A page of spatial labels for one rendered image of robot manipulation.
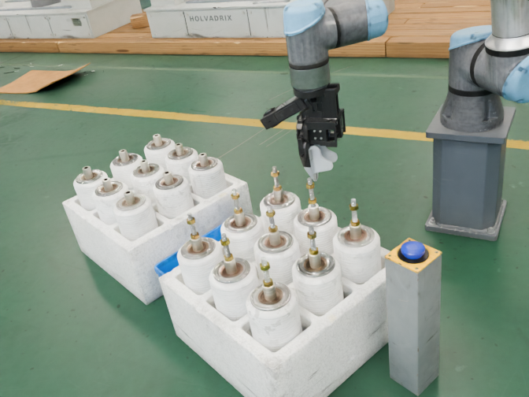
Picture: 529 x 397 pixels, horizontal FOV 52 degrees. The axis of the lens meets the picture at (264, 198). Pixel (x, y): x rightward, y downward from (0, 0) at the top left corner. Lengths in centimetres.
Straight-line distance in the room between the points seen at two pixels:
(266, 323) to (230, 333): 10
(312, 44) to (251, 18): 229
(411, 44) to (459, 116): 151
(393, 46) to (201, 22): 122
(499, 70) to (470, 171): 30
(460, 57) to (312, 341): 74
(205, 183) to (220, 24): 203
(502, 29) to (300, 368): 78
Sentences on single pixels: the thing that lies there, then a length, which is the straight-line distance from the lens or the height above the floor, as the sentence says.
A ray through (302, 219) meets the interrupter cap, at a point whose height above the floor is 25.
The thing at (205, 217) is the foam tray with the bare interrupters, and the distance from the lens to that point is 147.
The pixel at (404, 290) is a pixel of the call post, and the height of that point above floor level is 26.
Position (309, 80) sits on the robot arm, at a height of 57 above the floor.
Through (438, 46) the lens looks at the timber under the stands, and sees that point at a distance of 287.
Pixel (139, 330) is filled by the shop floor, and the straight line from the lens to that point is 142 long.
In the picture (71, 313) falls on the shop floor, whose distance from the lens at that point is 155.
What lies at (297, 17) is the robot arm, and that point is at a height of 69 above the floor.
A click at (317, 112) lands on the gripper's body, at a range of 108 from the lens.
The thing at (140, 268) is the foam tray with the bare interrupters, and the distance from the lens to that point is 141.
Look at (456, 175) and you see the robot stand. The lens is 148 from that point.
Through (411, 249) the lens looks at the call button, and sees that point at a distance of 97.
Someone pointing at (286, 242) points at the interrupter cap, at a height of 25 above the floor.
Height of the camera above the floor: 92
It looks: 31 degrees down
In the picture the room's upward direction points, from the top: 10 degrees counter-clockwise
